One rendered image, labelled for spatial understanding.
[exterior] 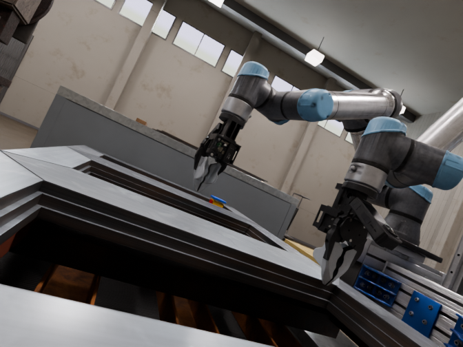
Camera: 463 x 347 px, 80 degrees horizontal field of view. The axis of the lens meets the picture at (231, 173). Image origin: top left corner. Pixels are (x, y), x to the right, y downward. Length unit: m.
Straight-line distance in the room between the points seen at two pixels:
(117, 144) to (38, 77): 10.07
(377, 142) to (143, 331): 0.54
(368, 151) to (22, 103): 11.11
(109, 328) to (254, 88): 0.64
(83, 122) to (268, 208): 1.00
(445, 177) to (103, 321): 0.61
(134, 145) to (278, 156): 10.04
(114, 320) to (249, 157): 10.63
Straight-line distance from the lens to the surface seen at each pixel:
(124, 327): 0.19
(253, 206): 1.51
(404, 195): 1.25
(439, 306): 1.03
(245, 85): 0.73
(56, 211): 0.45
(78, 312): 0.19
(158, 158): 1.35
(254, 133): 10.87
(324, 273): 0.61
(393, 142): 0.64
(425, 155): 0.65
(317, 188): 12.08
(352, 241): 0.61
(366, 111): 0.86
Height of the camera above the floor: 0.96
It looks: 2 degrees up
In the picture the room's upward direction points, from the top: 24 degrees clockwise
